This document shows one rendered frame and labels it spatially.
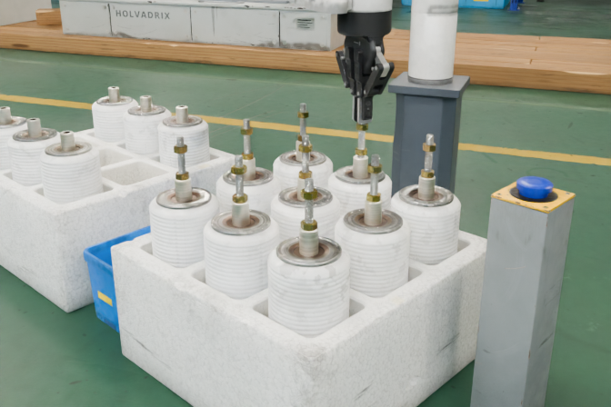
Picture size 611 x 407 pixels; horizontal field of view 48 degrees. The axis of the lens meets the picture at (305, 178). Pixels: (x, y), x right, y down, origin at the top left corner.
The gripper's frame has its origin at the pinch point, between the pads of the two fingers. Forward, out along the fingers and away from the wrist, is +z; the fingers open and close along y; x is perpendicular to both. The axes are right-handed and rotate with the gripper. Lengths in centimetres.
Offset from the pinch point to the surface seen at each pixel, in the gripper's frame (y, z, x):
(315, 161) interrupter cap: 8.3, 10.0, 3.6
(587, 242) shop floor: 6, 36, -57
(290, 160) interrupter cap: 10.4, 10.0, 6.9
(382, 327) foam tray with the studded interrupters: -25.2, 19.0, 11.4
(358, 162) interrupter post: -0.8, 7.8, 0.9
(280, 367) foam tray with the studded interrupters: -25.0, 20.5, 24.3
